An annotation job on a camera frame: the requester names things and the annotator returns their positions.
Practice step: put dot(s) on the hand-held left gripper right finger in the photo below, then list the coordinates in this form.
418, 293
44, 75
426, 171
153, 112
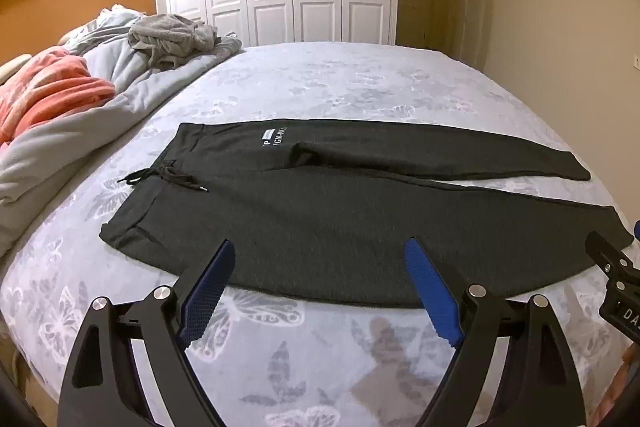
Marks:
431, 293

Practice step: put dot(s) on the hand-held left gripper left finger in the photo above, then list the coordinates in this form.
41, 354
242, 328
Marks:
207, 294

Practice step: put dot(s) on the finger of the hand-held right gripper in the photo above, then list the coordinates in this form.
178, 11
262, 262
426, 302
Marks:
607, 254

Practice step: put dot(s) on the dark grey pants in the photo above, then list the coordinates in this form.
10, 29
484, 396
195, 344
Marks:
325, 217

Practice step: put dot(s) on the beige bed base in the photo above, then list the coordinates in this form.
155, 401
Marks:
32, 384

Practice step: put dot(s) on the butterfly print grey bedsheet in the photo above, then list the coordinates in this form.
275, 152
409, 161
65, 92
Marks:
350, 82

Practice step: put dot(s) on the light grey duvet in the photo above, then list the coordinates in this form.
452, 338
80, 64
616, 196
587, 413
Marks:
130, 72

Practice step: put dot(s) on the pink striped blanket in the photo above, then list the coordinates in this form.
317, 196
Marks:
45, 92

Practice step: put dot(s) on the grey crumpled garment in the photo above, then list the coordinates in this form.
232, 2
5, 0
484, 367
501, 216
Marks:
165, 38

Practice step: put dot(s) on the beige pillow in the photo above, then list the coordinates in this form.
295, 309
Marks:
14, 66

